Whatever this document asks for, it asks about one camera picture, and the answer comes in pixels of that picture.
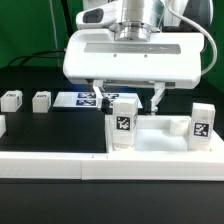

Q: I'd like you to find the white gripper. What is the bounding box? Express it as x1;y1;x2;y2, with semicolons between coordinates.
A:
63;31;204;113

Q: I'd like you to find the white square table top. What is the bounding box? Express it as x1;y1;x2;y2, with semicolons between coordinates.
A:
105;115;224;155

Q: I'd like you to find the white sheet with AprilTags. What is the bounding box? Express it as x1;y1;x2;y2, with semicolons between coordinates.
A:
53;92;142;108

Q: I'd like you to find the white U-shaped obstacle fence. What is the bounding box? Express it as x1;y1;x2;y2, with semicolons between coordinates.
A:
0;114;224;182

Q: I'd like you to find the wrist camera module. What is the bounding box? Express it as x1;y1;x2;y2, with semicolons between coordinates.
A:
76;1;118;30

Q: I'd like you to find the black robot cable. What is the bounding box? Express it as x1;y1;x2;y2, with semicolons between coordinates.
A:
7;0;76;67

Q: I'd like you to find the thin white cable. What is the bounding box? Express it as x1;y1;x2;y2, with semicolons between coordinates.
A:
48;0;61;68

